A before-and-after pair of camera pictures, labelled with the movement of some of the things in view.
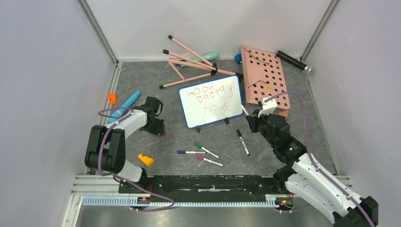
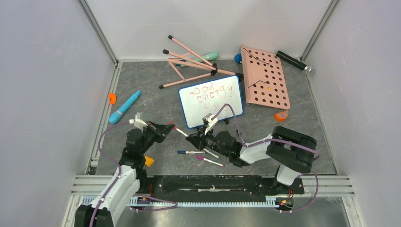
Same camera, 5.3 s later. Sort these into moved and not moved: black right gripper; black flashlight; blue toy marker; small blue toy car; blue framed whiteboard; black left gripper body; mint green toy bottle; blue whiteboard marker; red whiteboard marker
Moved: red whiteboard marker; black left gripper body; black right gripper
Not moved: mint green toy bottle; black flashlight; small blue toy car; blue framed whiteboard; blue whiteboard marker; blue toy marker
